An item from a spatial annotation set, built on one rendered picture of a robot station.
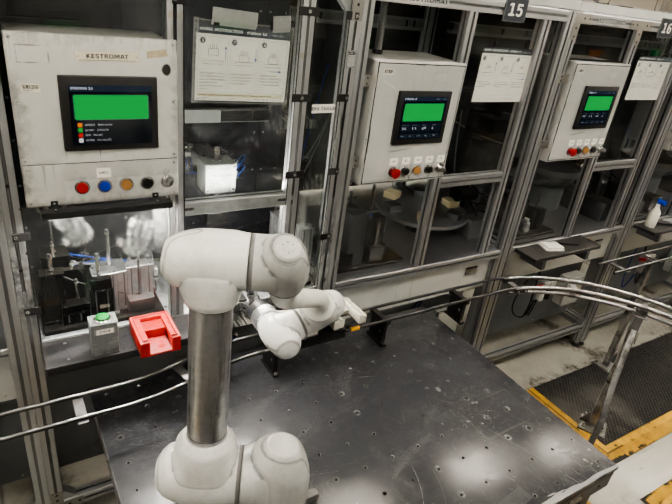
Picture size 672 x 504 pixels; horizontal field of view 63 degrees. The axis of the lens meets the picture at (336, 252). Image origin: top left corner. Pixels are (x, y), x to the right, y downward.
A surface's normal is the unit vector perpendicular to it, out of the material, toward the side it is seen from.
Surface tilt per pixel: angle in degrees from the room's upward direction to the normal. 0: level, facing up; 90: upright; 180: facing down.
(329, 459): 0
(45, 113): 90
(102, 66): 90
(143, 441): 0
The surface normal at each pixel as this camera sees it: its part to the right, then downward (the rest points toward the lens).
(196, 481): 0.03, 0.32
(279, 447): 0.23, -0.87
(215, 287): 0.15, 0.49
